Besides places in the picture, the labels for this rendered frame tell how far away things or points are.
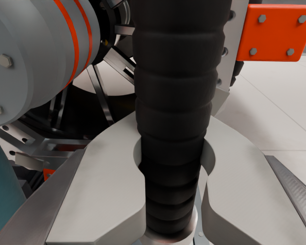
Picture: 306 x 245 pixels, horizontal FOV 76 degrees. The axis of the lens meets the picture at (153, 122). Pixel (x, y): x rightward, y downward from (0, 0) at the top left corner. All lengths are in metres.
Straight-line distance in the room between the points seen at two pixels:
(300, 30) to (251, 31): 0.06
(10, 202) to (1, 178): 0.05
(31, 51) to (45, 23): 0.04
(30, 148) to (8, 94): 0.29
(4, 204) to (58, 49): 0.28
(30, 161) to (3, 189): 0.10
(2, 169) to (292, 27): 0.46
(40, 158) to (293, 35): 0.48
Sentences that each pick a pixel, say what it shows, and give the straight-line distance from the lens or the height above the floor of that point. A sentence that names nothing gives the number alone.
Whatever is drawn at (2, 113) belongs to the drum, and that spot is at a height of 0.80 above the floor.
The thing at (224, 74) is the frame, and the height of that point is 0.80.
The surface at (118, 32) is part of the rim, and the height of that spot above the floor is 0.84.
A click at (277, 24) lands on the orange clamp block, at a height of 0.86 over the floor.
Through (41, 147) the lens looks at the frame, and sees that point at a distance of 0.49.
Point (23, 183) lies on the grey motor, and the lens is 0.76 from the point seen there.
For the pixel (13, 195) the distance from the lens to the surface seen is 0.42.
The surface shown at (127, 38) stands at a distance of 0.77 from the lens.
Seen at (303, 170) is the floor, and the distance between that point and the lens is 1.56.
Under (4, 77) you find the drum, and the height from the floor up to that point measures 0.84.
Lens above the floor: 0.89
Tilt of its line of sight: 32 degrees down
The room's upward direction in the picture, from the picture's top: straight up
